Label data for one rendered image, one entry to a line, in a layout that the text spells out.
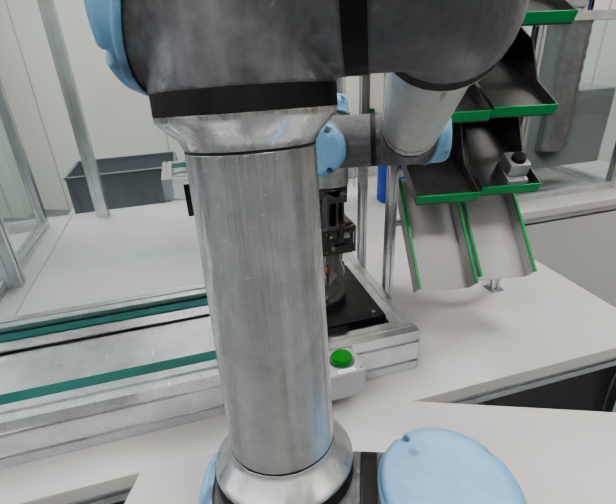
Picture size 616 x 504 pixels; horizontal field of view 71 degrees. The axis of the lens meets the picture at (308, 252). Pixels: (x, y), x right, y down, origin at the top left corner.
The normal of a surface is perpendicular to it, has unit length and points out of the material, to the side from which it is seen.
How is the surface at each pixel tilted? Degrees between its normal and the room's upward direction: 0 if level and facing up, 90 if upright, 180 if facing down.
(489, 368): 0
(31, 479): 0
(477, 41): 129
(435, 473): 6
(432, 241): 45
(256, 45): 83
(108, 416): 90
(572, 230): 90
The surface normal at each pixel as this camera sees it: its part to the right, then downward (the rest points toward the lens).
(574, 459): -0.04, -0.90
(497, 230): 0.04, -0.32
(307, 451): 0.52, 0.25
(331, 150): -0.13, 0.44
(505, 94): 0.01, -0.62
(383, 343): 0.28, 0.42
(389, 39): 0.00, 0.94
